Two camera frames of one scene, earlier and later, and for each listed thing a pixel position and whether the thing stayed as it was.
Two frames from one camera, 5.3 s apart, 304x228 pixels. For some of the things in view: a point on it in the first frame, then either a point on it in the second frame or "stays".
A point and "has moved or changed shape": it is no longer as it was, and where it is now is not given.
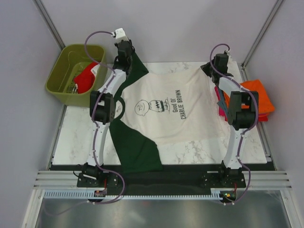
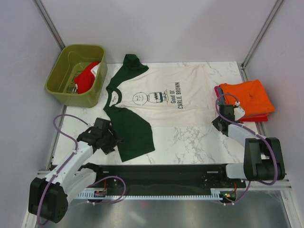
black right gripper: (204, 69) -> (215, 122)
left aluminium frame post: (50, 23) stays
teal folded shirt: (222, 102) stays
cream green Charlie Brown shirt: (153, 107) has moved or changed shape
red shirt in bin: (85, 79) stays
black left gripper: (131, 48) -> (115, 139)
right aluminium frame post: (242, 67) stays
